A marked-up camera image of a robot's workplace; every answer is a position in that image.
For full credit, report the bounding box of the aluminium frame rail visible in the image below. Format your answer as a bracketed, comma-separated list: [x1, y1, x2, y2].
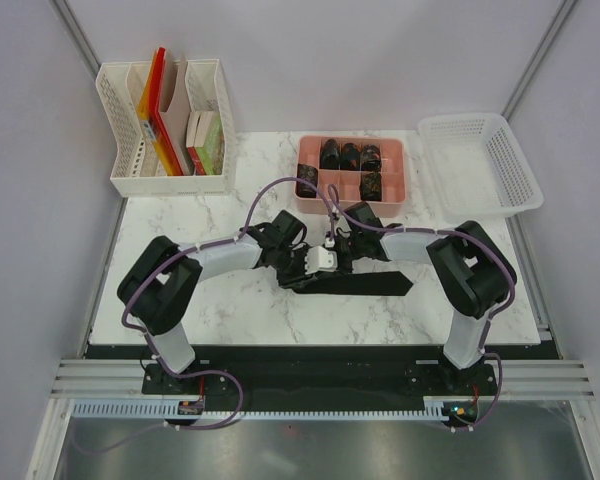
[51, 359, 595, 401]

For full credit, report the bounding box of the purple cable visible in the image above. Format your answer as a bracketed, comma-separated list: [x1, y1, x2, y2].
[72, 176, 337, 456]
[326, 184, 517, 434]

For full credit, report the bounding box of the red orange folder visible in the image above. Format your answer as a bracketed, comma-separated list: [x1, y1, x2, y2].
[136, 47, 183, 176]

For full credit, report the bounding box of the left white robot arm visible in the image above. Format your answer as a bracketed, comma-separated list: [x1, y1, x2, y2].
[117, 211, 307, 393]

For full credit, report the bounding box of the cream paperback book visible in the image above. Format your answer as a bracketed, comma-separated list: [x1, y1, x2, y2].
[186, 111, 214, 148]

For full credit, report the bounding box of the rolled tie floral left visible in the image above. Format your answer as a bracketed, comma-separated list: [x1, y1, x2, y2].
[296, 164, 318, 198]

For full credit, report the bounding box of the long black necktie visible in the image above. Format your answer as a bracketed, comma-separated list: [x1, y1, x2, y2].
[290, 271, 413, 297]

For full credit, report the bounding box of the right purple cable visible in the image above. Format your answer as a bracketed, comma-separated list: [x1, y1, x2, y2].
[326, 184, 517, 434]

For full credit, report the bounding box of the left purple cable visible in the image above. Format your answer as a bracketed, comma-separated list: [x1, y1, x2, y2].
[72, 176, 337, 456]

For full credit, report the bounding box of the beige cardboard folder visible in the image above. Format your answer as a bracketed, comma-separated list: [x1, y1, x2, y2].
[160, 52, 195, 176]

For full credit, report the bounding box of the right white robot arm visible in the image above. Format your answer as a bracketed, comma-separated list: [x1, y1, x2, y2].
[334, 202, 517, 394]

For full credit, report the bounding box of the cream desktop file organizer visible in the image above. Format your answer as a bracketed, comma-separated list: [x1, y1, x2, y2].
[95, 54, 237, 198]

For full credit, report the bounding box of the rolled tie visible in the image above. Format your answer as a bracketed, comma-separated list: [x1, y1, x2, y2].
[319, 138, 340, 170]
[339, 142, 360, 171]
[360, 144, 382, 172]
[359, 171, 382, 202]

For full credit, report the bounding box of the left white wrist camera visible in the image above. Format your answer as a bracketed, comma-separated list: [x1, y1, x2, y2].
[304, 236, 338, 275]

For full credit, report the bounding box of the rolled tie back left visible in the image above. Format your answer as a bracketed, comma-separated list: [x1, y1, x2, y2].
[319, 138, 340, 170]

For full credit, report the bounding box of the white slotted cable duct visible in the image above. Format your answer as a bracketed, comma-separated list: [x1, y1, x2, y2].
[71, 397, 458, 422]

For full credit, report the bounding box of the rolled tie back right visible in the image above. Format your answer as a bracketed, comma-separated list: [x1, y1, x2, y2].
[360, 144, 382, 172]

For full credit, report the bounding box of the pink compartment tray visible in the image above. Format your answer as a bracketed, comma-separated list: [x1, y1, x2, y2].
[297, 135, 409, 218]

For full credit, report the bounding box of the white plastic basket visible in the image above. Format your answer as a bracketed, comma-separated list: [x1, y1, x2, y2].
[417, 113, 544, 223]

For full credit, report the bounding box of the green book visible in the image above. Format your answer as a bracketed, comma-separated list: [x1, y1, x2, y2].
[194, 111, 225, 175]

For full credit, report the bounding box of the rolled tie back middle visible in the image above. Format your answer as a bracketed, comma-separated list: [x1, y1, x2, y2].
[339, 142, 360, 171]

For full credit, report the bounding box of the rolled tie front right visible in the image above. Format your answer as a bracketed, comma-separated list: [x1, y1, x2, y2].
[359, 171, 382, 202]

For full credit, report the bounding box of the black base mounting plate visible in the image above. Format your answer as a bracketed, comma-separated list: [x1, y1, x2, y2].
[142, 346, 496, 410]

